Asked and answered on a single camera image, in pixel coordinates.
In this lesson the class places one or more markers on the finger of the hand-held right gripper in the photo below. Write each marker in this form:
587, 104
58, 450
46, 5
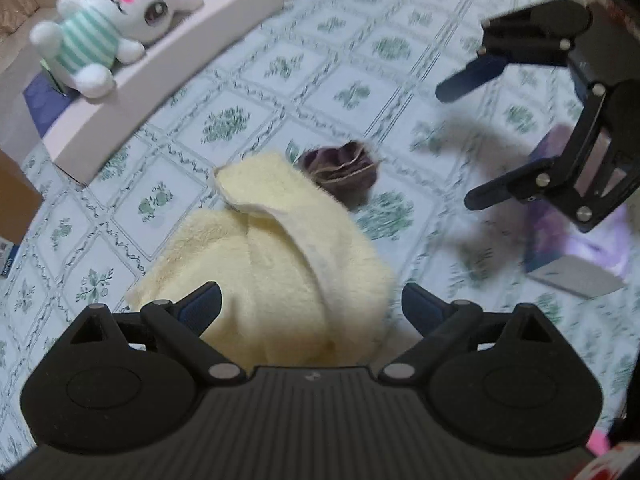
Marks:
525, 185
530, 30

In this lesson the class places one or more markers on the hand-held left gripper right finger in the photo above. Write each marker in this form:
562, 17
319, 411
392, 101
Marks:
422, 308

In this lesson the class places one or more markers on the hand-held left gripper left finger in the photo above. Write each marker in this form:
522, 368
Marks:
202, 306

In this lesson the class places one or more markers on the cream white soft towel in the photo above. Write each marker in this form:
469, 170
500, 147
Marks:
250, 260

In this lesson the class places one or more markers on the purple tissue pack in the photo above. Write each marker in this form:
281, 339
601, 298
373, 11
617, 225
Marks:
555, 240

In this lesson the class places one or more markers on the dark velvet scrunchie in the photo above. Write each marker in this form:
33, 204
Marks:
340, 170

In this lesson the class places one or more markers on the floral tablecloth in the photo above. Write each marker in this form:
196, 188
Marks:
350, 60

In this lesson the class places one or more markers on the small closed cardboard box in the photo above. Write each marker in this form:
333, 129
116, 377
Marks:
17, 200

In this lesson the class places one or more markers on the white plush bunny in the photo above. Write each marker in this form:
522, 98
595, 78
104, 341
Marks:
90, 40

